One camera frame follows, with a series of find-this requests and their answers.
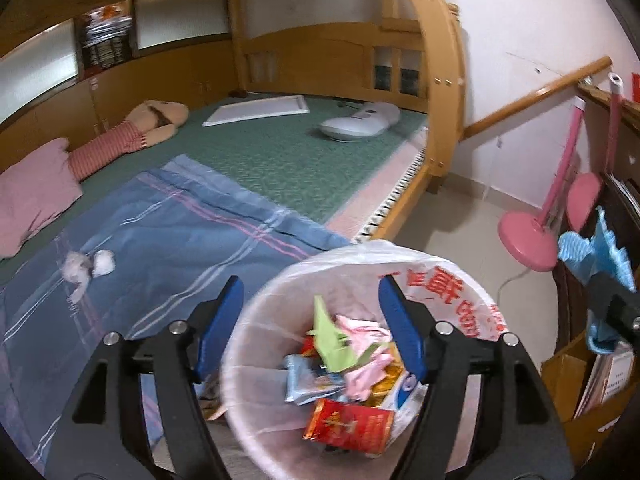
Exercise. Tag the white red printed bin liner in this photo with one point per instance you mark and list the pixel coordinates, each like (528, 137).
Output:
(450, 300)

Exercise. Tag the dark wooden cabinet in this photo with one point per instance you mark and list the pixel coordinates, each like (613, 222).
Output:
(622, 125)

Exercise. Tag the stack of books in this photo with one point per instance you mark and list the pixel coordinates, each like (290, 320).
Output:
(607, 375)

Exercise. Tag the white toothpaste box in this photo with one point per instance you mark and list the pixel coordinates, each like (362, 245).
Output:
(402, 400)

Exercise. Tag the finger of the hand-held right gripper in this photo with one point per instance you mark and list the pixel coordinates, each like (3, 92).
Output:
(612, 305)

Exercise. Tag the light blue cloth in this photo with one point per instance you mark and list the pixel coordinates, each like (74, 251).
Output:
(580, 252)

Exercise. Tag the pink floor stand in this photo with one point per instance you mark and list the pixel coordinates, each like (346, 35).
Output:
(582, 200)
(527, 240)

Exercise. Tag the striped plush doll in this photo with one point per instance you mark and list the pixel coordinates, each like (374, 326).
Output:
(110, 145)

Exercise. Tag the clear blue printed plastic bag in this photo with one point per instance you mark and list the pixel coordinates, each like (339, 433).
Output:
(300, 375)

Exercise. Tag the white handheld appliance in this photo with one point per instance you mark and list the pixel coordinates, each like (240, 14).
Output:
(360, 122)

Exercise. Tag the white crumpled tissue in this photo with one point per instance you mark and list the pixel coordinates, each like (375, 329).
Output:
(105, 262)
(77, 272)

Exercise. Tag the pink pillow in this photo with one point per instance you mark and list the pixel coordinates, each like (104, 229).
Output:
(35, 195)

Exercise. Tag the yellow chip bag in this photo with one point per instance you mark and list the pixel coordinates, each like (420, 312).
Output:
(392, 375)

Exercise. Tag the green paper bag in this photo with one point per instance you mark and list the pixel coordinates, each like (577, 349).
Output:
(330, 340)

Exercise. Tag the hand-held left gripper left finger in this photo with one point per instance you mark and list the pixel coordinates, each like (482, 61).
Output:
(220, 330)

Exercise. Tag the blue plaid blanket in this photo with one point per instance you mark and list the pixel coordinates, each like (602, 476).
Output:
(175, 230)

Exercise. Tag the dark printed wall hanging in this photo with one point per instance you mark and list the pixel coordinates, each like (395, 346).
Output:
(105, 40)

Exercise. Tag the wooden bunk bed frame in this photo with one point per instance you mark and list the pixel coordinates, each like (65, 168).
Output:
(310, 45)

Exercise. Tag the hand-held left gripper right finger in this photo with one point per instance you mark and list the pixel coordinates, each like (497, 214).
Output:
(400, 330)

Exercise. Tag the cardboard box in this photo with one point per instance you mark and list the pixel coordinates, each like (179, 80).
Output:
(560, 385)

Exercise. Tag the white waste bin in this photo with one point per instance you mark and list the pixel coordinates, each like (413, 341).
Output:
(260, 430)

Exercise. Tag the white flat board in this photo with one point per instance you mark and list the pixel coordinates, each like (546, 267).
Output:
(260, 109)

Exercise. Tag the wooden handrail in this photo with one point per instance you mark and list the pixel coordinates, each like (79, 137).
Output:
(530, 97)

